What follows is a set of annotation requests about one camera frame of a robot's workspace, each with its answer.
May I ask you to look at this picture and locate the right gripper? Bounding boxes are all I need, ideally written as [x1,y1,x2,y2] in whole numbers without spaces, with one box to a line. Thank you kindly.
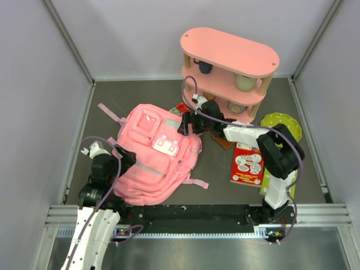
[178,110,214,136]

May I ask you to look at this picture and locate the pink student backpack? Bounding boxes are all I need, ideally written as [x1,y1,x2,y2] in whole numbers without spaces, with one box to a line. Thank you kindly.
[98,103,209,206]

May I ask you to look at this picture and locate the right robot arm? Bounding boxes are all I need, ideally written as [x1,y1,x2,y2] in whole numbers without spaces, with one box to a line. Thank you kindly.
[178,101,304,225]

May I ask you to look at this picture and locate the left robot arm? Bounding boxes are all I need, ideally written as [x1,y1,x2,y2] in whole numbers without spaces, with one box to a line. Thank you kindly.
[61,141,136,269]

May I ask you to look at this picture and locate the red patterned book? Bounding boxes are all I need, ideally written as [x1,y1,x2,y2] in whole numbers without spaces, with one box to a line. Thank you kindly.
[169,103,190,116]

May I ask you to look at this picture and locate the orange cup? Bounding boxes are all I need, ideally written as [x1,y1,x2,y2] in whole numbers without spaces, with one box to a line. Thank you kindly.
[202,92,216,101]

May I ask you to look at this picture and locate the brown leather wallet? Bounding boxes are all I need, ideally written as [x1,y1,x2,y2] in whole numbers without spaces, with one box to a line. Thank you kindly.
[210,134,235,150]

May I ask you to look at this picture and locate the patterned flower-shaped bowl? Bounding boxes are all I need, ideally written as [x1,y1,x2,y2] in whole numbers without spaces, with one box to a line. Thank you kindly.
[227,101,248,115]

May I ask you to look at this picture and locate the dark blue mug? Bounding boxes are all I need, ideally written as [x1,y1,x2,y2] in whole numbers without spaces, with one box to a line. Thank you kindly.
[193,59,213,74]

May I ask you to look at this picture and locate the pink three-tier wooden shelf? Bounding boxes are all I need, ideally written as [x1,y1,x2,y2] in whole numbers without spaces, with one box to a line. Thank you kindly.
[180,27,280,123]

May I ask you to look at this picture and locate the beige ceramic mug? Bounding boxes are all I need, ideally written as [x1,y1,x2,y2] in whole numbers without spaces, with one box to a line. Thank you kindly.
[233,73,257,92]

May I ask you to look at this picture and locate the red cartoon book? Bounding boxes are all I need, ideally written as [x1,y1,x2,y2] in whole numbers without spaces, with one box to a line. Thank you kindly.
[230,142,264,187]

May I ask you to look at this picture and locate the green polka dot plate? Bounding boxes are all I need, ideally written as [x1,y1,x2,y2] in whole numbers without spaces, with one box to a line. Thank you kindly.
[260,112,302,142]

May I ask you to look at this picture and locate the green cartoon book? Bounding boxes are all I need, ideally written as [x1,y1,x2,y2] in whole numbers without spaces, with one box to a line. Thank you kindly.
[259,169,298,197]

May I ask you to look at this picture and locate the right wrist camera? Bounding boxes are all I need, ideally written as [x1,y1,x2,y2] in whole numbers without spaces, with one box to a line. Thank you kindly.
[191,94,208,109]

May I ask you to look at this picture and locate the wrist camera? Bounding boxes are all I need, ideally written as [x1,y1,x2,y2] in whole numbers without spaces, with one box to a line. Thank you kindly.
[191,94,208,109]
[80,141,110,160]

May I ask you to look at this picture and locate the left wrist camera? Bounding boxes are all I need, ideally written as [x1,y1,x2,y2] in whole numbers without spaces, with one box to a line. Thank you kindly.
[80,141,110,160]

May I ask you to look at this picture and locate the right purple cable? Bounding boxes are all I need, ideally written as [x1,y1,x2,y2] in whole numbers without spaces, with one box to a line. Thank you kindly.
[181,75,305,244]

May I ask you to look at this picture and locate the purple cable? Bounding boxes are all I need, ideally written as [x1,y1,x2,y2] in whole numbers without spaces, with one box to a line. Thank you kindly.
[60,136,143,270]
[181,75,305,244]

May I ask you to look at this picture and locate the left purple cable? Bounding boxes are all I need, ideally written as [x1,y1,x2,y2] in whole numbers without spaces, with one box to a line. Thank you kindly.
[60,136,143,270]

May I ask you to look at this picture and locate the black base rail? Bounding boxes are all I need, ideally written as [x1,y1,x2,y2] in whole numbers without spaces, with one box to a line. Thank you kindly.
[119,204,295,233]

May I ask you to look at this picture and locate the white cable duct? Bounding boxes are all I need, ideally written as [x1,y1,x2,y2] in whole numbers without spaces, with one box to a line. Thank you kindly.
[56,226,280,240]

